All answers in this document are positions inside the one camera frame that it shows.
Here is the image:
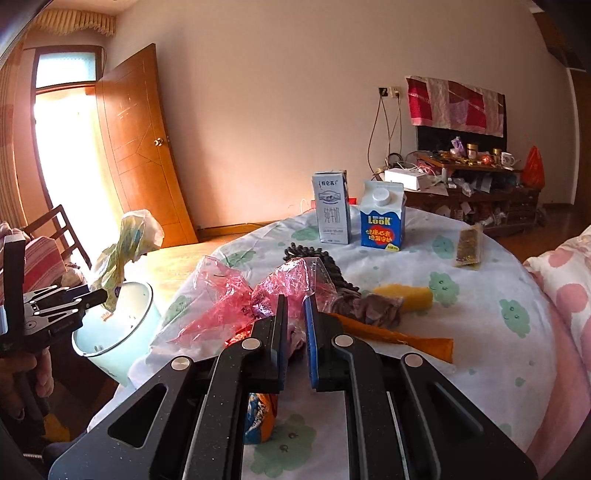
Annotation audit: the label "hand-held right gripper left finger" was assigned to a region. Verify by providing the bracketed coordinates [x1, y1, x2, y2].
[48, 294, 289, 480]

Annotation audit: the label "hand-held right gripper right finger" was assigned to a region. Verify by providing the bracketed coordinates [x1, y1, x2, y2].
[302, 294, 539, 480]

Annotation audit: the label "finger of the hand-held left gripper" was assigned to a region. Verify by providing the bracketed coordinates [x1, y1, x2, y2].
[34, 289, 110, 324]
[23, 284, 92, 308]

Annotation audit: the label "pale blue plastic bin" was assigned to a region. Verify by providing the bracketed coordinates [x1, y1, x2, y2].
[71, 281, 163, 388]

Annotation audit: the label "purple plastic bag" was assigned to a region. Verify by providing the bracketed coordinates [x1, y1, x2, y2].
[330, 292, 405, 331]

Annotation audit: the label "pink transparent plastic wrapper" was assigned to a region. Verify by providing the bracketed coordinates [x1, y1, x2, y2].
[175, 256, 338, 352]

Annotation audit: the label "yellow-green printed plastic bag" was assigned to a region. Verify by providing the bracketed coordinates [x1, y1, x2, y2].
[89, 209, 165, 313]

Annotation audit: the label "orange snack wrapper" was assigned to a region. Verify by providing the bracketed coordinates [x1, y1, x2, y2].
[329, 313, 456, 366]

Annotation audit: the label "person's left hand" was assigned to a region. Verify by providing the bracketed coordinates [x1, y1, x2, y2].
[0, 348, 55, 418]

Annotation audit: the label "red striped cushion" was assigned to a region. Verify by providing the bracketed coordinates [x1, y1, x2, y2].
[22, 236, 66, 292]

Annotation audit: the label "dark wooden chair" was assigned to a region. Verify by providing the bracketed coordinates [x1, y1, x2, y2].
[22, 204, 94, 278]

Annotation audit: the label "blue and orange snack packet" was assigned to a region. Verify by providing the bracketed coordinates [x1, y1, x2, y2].
[242, 392, 280, 446]

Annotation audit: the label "yellow sponge cake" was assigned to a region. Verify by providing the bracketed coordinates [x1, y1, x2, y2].
[372, 284, 434, 315]

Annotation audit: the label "tall grey milk carton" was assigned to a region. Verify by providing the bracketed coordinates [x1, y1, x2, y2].
[312, 169, 352, 245]

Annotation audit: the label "blue carton with white cap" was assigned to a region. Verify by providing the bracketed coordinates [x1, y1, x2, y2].
[359, 180, 407, 253]

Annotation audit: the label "glass balcony door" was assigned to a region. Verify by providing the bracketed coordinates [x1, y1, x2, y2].
[30, 45, 118, 252]

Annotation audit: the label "cloud-print tablecloth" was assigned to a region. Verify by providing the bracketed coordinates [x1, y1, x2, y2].
[88, 208, 573, 480]

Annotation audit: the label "orange wooden door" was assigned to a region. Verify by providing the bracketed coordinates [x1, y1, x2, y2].
[95, 43, 200, 252]

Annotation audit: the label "clear packet with brown bar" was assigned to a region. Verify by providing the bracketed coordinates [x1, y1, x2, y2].
[453, 224, 485, 269]

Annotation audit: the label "white box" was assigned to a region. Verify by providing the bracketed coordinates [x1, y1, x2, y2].
[383, 167, 428, 191]

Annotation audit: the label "black television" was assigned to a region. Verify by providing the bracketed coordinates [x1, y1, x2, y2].
[416, 95, 508, 156]

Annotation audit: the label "dark wooden cabinet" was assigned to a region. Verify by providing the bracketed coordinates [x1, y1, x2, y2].
[375, 151, 546, 239]

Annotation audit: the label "pink spotted blanket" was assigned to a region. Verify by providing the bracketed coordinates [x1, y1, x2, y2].
[522, 225, 591, 478]

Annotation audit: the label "yellow curtain valance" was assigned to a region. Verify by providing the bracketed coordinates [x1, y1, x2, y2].
[36, 8, 117, 38]

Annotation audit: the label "red and pink patchwork cloth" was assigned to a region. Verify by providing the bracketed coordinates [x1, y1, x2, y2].
[405, 76, 506, 138]

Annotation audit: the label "red plastic bag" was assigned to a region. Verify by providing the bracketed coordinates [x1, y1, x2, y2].
[521, 145, 545, 189]

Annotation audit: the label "brown wooden wardrobe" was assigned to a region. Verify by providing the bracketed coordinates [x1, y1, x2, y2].
[540, 0, 591, 209]

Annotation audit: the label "black twisted rope bundle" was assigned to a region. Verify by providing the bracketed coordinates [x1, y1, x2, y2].
[283, 244, 361, 297]

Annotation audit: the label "hanging power cables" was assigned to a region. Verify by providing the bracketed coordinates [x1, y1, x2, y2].
[366, 96, 403, 169]

